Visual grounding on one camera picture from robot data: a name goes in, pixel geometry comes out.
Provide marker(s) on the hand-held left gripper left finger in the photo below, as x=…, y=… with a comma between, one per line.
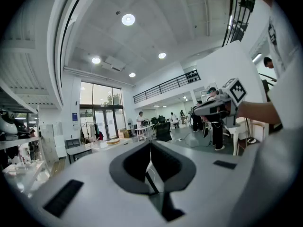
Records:
x=90, y=185

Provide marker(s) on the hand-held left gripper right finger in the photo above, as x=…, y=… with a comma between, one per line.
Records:
x=203, y=188

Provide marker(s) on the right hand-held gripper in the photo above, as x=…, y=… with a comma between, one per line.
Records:
x=236, y=92

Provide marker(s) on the white glass oven door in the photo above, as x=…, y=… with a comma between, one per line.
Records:
x=157, y=183

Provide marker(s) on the person's right forearm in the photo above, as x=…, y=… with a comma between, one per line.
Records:
x=258, y=112

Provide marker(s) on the white toaster oven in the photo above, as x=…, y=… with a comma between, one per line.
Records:
x=99, y=148

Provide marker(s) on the black balcony railing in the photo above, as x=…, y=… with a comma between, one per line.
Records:
x=191, y=77

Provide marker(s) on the white table with dark legs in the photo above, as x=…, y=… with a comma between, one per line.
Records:
x=78, y=150

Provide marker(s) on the white ornate chair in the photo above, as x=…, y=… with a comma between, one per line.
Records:
x=235, y=141

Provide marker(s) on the dark grey crate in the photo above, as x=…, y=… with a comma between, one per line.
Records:
x=72, y=143

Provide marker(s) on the black desk chair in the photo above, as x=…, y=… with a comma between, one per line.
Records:
x=154, y=120
x=162, y=119

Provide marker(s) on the black mesh office chair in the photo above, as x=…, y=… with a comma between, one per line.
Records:
x=163, y=131

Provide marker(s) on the thick bread slice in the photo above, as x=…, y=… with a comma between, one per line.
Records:
x=113, y=141

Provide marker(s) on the coat rack with clothes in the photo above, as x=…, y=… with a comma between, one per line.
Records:
x=97, y=131

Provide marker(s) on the white pegboard panel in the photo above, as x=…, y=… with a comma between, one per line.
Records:
x=48, y=143

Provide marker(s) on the brown cardboard box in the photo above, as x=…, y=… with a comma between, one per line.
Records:
x=126, y=134

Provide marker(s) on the white desk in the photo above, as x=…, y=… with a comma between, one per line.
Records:
x=144, y=127

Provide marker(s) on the round ceiling light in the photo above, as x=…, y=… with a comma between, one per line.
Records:
x=128, y=19
x=95, y=60
x=132, y=74
x=162, y=55

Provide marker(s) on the standing fan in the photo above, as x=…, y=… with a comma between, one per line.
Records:
x=129, y=121

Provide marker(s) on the person's white t-shirt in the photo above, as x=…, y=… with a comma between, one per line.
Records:
x=284, y=103

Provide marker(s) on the white metal shelf rack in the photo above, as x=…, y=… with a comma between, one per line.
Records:
x=19, y=142

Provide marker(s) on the black helmet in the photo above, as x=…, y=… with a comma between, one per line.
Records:
x=22, y=126

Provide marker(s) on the glass entrance doors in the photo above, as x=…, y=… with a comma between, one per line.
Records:
x=101, y=96

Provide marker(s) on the black staircase railing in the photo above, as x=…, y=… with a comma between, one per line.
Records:
x=236, y=20

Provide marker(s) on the white helmet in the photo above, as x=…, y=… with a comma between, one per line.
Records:
x=8, y=126

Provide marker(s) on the ceiling air conditioner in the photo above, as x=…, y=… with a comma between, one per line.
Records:
x=113, y=63

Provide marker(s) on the blue wall poster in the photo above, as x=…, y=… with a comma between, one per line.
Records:
x=75, y=118

